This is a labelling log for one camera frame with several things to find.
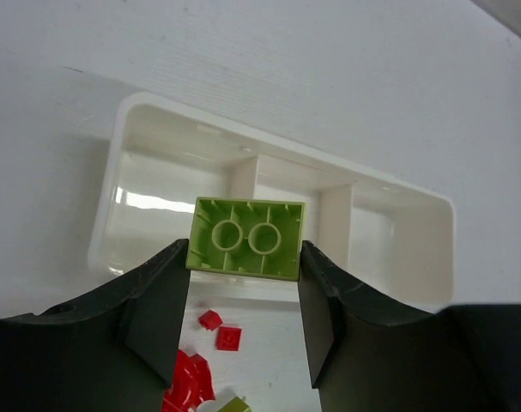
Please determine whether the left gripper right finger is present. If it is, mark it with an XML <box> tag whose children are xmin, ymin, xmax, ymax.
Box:
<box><xmin>300</xmin><ymin>241</ymin><xmax>521</xmax><ymax>411</ymax></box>

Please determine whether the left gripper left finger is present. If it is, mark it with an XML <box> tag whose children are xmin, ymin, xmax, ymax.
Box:
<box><xmin>0</xmin><ymin>239</ymin><xmax>190</xmax><ymax>411</ymax></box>

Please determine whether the green lego brick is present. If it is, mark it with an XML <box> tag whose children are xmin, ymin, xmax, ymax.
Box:
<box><xmin>186</xmin><ymin>197</ymin><xmax>306</xmax><ymax>282</ymax></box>
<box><xmin>218</xmin><ymin>397</ymin><xmax>251</xmax><ymax>412</ymax></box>

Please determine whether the red lego pile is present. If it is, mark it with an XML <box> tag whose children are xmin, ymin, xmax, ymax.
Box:
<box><xmin>161</xmin><ymin>349</ymin><xmax>216</xmax><ymax>412</ymax></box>

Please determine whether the red lego piece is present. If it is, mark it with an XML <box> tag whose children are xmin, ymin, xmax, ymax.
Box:
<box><xmin>215</xmin><ymin>325</ymin><xmax>242</xmax><ymax>352</ymax></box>
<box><xmin>197</xmin><ymin>310</ymin><xmax>223</xmax><ymax>331</ymax></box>

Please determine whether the white divided container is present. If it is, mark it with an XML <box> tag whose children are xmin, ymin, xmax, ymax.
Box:
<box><xmin>88</xmin><ymin>93</ymin><xmax>455</xmax><ymax>308</ymax></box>

